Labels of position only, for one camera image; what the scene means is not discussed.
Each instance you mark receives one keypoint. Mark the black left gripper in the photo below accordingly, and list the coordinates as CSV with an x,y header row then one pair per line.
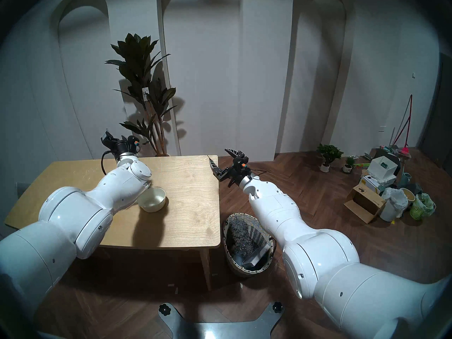
x,y
120,147

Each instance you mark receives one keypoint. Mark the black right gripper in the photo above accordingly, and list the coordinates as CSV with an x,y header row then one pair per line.
x,y
236,176

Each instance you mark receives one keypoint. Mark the white bowl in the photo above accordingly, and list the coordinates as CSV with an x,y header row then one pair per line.
x,y
153,200

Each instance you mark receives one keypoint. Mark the grey printed box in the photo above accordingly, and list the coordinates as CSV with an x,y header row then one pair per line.
x,y
257,259

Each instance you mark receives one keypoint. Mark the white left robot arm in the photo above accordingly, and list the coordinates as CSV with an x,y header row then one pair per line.
x,y
70,214

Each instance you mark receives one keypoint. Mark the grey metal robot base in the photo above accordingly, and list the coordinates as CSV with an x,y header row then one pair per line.
x,y
219,331

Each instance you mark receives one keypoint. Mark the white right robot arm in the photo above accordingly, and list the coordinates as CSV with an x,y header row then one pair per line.
x,y
335,264

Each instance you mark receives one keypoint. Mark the woven wicker basket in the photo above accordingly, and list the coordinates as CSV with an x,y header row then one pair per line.
x,y
271,251

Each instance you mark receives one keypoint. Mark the light wooden table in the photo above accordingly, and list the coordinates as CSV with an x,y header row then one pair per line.
x,y
187,200

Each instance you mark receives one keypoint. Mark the grey fluffy duster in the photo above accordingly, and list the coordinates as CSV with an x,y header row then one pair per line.
x,y
242,236

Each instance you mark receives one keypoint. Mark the tall potted leafy plant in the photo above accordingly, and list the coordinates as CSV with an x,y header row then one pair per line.
x,y
137,59

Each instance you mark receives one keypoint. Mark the bushy small potted plant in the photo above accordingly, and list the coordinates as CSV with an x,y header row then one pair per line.
x,y
330,153

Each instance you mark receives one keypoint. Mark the tiny potted plant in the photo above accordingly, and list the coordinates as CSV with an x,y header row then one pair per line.
x,y
349,161

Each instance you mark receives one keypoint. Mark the open brown cardboard box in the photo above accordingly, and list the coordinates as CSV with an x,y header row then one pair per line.
x,y
363,204

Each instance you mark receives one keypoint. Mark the white and yellow carton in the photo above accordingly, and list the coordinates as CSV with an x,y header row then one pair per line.
x,y
370,183

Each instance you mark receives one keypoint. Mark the white open box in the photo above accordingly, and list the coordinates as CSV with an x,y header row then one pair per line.
x,y
379,170

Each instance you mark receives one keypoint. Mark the white plastic bag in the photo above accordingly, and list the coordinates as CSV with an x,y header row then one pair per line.
x,y
393,202

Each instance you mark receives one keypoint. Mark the teal watering can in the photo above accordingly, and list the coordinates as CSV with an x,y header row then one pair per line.
x,y
405,181

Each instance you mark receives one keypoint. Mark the dark grey bag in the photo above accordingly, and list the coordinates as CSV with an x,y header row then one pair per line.
x,y
415,189

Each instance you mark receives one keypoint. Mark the green mesh bag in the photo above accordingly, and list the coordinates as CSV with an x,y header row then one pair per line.
x,y
422,207

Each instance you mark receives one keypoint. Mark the dark grey door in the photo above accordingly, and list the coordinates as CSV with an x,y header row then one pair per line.
x,y
436,123

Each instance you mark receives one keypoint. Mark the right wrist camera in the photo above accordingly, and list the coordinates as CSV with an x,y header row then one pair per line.
x,y
241,162

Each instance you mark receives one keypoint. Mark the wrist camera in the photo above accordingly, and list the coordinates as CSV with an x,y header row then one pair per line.
x,y
133,141
241,162

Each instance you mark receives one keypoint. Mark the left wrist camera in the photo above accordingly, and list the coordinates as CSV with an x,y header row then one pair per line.
x,y
133,141

